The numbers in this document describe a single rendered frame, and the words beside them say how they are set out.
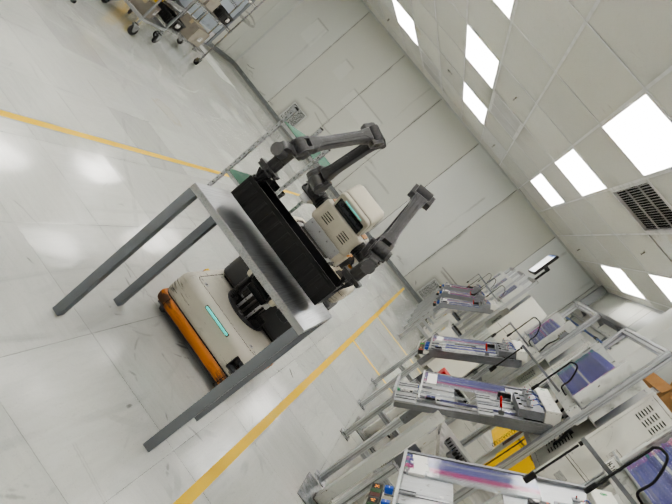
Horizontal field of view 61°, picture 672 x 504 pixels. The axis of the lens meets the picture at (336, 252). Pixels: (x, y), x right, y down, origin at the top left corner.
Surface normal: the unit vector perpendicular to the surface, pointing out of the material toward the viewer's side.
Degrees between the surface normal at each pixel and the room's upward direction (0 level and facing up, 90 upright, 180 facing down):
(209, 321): 90
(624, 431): 90
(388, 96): 90
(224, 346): 90
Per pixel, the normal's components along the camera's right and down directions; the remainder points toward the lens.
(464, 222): -0.21, 0.02
